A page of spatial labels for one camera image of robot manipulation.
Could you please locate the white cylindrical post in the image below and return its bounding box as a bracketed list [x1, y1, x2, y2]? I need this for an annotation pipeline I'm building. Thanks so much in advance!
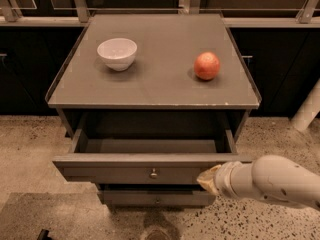
[291, 79, 320, 131]

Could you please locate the metal railing frame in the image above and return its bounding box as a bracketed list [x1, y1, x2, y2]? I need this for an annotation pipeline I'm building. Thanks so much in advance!
[0, 0, 320, 28]

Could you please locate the white ceramic bowl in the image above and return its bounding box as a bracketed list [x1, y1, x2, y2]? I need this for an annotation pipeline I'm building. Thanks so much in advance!
[97, 38, 138, 71]

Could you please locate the small black floor object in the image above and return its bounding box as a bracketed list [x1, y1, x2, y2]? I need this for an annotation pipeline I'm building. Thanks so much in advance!
[37, 229, 52, 240]

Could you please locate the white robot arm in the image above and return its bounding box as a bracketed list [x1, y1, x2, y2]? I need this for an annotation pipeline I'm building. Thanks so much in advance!
[197, 155, 320, 211]

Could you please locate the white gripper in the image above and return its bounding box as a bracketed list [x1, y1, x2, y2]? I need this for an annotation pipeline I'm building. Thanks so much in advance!
[197, 161, 254, 198]

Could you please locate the red apple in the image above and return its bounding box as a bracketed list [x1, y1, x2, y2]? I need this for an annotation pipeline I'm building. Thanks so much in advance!
[194, 52, 220, 81]

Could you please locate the grey drawer cabinet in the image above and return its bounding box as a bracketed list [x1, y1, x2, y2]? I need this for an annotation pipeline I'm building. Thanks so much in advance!
[44, 13, 263, 209]

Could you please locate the round floor base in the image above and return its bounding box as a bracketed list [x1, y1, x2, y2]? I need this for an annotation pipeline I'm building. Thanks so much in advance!
[140, 227, 170, 240]

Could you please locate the grey top drawer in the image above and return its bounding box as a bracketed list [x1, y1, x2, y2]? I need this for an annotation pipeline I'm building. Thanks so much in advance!
[53, 130, 251, 185]

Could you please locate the grey bottom drawer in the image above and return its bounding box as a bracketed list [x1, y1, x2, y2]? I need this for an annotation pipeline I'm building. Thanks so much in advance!
[98, 184, 215, 207]

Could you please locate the grey drawer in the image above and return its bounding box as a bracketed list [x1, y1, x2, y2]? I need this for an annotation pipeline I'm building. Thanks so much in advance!
[53, 130, 251, 185]
[98, 184, 215, 207]

